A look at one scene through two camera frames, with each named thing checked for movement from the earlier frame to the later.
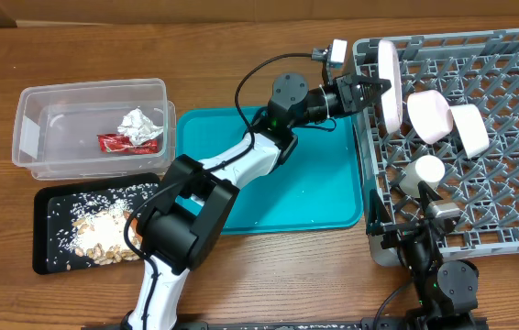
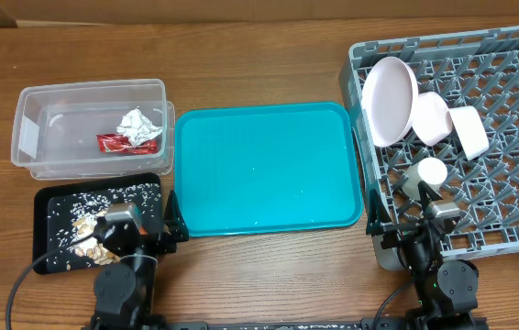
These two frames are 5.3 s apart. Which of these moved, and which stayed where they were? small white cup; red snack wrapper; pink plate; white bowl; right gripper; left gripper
Moved: pink plate; left gripper
Stayed: right gripper; small white cup; white bowl; red snack wrapper
